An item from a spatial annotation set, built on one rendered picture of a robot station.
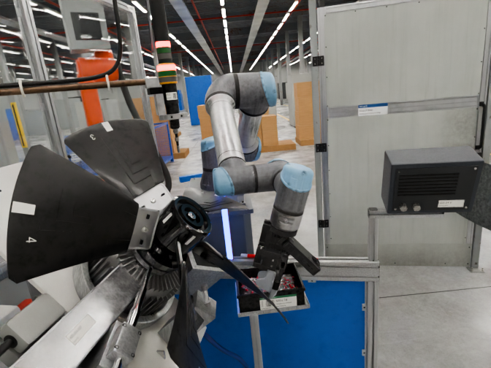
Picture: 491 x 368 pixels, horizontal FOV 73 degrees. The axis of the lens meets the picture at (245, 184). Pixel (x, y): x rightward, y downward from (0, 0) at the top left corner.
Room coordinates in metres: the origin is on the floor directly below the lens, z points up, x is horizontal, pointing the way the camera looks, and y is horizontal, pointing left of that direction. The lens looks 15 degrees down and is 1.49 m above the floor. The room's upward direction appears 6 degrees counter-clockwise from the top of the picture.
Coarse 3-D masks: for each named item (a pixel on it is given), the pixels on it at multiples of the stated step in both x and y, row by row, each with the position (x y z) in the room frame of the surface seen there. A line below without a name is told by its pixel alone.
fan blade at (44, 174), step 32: (32, 160) 0.55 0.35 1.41; (64, 160) 0.59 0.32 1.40; (32, 192) 0.52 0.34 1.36; (64, 192) 0.56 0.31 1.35; (96, 192) 0.60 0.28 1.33; (32, 224) 0.50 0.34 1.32; (64, 224) 0.54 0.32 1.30; (96, 224) 0.58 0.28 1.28; (128, 224) 0.64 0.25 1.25; (32, 256) 0.48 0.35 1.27; (64, 256) 0.53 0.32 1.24; (96, 256) 0.58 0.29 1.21
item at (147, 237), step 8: (144, 208) 0.68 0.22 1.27; (144, 216) 0.67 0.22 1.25; (152, 216) 0.69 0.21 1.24; (136, 224) 0.66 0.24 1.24; (144, 224) 0.67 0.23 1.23; (152, 224) 0.69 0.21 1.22; (136, 232) 0.66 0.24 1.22; (144, 232) 0.67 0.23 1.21; (152, 232) 0.69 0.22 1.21; (136, 240) 0.65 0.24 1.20; (144, 240) 0.67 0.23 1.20; (152, 240) 0.68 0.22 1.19; (136, 248) 0.65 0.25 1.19; (144, 248) 0.67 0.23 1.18
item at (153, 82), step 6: (150, 78) 0.80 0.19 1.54; (156, 78) 0.81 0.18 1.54; (150, 84) 0.80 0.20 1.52; (156, 84) 0.81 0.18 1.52; (150, 90) 0.80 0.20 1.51; (156, 90) 0.80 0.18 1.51; (162, 90) 0.81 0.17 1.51; (156, 96) 0.81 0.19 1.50; (162, 96) 0.81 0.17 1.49; (156, 102) 0.81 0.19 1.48; (162, 102) 0.81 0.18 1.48; (156, 108) 0.82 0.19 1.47; (162, 108) 0.81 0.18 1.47; (156, 114) 0.83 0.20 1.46; (162, 114) 0.81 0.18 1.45; (174, 114) 0.80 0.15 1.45; (180, 114) 0.81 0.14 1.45; (186, 114) 0.83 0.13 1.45
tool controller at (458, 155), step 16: (384, 160) 1.09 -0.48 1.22; (400, 160) 1.01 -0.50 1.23; (416, 160) 1.00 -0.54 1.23; (432, 160) 0.99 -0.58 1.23; (448, 160) 0.97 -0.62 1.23; (464, 160) 0.96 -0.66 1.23; (480, 160) 0.95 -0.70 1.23; (384, 176) 1.09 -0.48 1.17; (400, 176) 0.99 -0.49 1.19; (416, 176) 0.99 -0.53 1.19; (432, 176) 0.98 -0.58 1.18; (448, 176) 0.97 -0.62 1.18; (464, 176) 0.96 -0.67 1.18; (480, 176) 0.96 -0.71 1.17; (384, 192) 1.08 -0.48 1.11; (400, 192) 1.01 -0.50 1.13; (416, 192) 1.00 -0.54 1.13; (432, 192) 0.99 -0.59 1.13; (448, 192) 0.98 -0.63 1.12; (464, 192) 0.97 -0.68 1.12; (400, 208) 1.00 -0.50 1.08; (416, 208) 0.99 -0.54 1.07; (432, 208) 1.01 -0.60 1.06; (448, 208) 1.00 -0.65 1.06; (464, 208) 0.99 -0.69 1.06
